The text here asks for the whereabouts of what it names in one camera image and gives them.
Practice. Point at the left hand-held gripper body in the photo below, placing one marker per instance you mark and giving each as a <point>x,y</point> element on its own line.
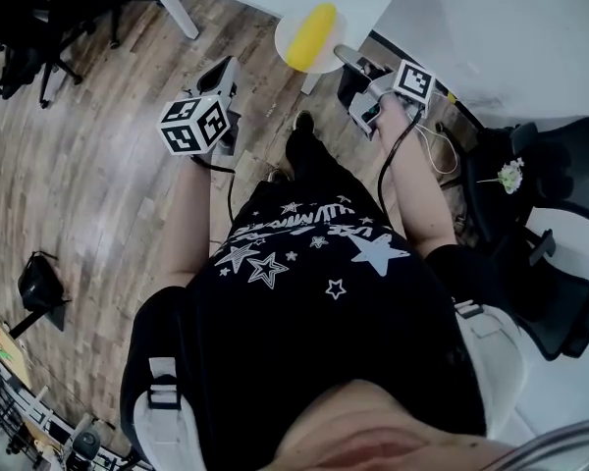
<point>191,124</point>

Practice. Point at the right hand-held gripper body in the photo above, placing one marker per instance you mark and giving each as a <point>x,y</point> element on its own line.
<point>413,84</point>

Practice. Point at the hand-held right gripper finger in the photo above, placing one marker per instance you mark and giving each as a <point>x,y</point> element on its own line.
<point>351,56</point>

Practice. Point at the white plate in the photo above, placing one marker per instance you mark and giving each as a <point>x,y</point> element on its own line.
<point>324,64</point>

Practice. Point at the yellow corn cob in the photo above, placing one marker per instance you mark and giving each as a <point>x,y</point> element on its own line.
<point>311,37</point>

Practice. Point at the person's left forearm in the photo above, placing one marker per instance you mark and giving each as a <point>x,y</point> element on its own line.
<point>191,224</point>

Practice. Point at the person's right forearm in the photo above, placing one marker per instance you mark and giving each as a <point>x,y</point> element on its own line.
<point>417,194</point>

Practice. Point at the person's right hand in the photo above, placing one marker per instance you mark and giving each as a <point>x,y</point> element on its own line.
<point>392,116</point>

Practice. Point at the person's black shoe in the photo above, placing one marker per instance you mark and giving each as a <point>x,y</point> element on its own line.
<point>277,174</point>
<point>303,120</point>

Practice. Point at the person's black trouser legs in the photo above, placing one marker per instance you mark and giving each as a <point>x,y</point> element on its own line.
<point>314,160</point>

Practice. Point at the white flower bunch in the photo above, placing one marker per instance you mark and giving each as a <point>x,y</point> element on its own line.
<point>511,174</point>

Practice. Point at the black office chair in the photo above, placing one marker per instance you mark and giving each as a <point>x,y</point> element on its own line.
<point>564,170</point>
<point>93,3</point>
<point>554,302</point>
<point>24,62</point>

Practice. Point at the black bag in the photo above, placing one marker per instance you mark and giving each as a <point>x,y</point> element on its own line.
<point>39,287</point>

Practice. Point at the black star print T-shirt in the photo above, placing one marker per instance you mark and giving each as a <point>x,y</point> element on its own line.
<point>294,341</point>

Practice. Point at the light wooden board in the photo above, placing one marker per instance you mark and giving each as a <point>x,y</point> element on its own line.
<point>15,361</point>

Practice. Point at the person's neck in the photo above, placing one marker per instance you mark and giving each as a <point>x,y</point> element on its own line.
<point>373,430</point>

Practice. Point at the grey head mount rim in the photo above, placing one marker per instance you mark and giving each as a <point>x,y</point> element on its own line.
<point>559,442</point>

